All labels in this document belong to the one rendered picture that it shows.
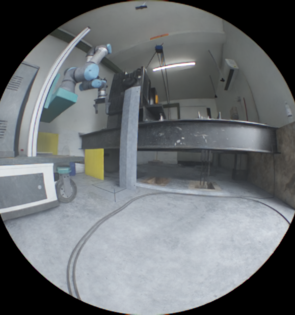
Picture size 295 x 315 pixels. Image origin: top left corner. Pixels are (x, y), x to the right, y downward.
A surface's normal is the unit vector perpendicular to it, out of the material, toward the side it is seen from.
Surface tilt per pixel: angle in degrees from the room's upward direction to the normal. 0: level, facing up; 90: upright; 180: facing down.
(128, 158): 90
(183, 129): 90
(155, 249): 0
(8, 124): 90
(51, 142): 87
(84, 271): 0
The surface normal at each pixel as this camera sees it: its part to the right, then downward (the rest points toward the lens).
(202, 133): -0.44, 0.01
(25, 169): 0.94, 0.04
